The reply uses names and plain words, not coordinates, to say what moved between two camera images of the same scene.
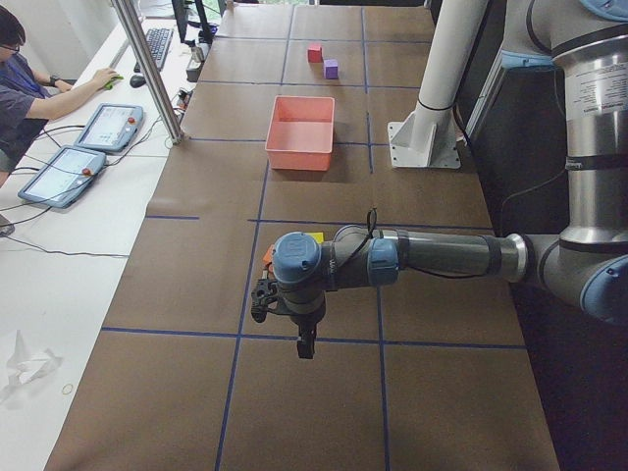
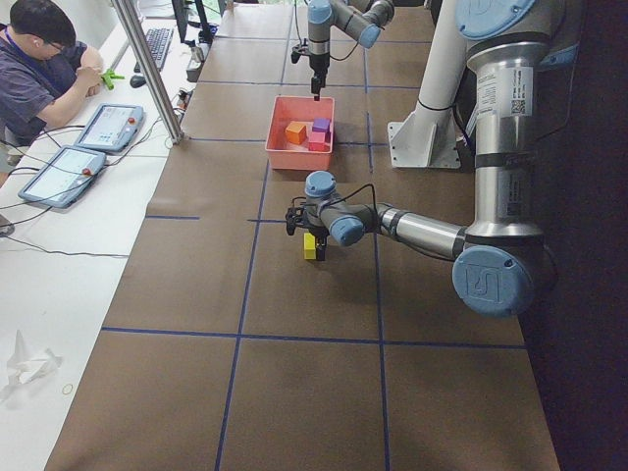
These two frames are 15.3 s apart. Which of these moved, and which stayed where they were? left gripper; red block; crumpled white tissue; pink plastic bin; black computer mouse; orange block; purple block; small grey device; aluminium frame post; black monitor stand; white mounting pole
Moved: orange block; red block; purple block; left gripper
Stayed: black computer mouse; pink plastic bin; white mounting pole; aluminium frame post; small grey device; crumpled white tissue; black monitor stand
